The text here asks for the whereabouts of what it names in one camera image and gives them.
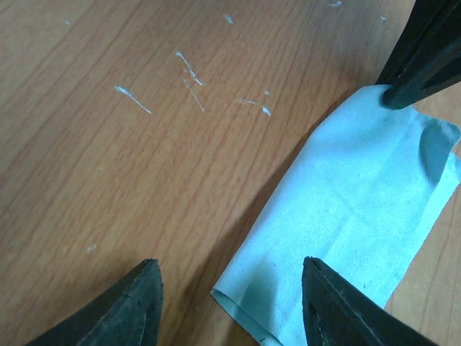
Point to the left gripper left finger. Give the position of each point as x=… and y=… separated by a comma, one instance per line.
x=127, y=313

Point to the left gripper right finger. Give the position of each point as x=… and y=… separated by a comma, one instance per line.
x=337, y=313

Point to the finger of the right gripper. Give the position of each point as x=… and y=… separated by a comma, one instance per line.
x=426, y=57

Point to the light blue cleaning cloth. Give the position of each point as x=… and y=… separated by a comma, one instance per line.
x=362, y=195

